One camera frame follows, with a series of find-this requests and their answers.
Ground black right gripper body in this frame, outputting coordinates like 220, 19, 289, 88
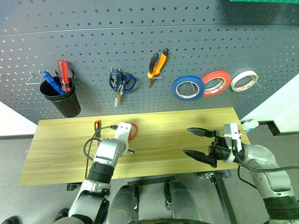
207, 130, 233, 168

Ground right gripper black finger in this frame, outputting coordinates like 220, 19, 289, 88
186, 127, 217, 138
183, 149, 217, 169

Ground blue tape roll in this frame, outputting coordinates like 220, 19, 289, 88
171, 75, 206, 101

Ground orange and black pliers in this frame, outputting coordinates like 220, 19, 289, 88
147, 48, 170, 89

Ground white and blue object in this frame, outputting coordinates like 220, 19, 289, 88
240, 119, 259, 133

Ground dark rounded grey shape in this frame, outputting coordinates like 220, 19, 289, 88
164, 179, 203, 221
108, 184, 140, 222

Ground red tape roll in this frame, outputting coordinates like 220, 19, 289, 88
201, 70, 232, 98

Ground white tape roll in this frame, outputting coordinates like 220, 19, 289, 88
230, 70, 259, 93

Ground grey perforated pegboard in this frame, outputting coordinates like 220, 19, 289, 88
0, 0, 299, 126

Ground black plastic cup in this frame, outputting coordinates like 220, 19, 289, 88
39, 76, 82, 118

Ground green cutting mat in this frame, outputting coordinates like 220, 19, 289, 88
230, 0, 299, 3

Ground black shoe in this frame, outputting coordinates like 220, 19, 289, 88
53, 207, 70, 222
0, 216, 21, 224

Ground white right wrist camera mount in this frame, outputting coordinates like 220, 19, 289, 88
223, 122, 243, 164

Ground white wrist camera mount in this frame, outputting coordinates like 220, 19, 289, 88
223, 122, 243, 164
114, 122, 132, 142

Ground black metal table frame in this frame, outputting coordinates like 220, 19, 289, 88
66, 170, 239, 224

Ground black metal side frame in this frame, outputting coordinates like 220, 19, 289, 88
258, 120, 299, 137

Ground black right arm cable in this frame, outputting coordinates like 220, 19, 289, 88
235, 149, 299, 189

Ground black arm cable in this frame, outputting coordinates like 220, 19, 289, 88
83, 125, 119, 178
235, 149, 299, 189

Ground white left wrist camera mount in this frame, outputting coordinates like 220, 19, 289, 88
114, 122, 132, 142

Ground blue-handled scissors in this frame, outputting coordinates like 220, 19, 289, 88
109, 70, 137, 108

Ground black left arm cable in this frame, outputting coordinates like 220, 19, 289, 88
83, 125, 119, 178

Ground clear red-handled screwdriver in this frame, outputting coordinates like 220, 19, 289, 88
57, 60, 71, 92

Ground blue-handled screwdriver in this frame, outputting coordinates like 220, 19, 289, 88
40, 70, 66, 95

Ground empty silver wire hook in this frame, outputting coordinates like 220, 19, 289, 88
25, 71, 43, 84

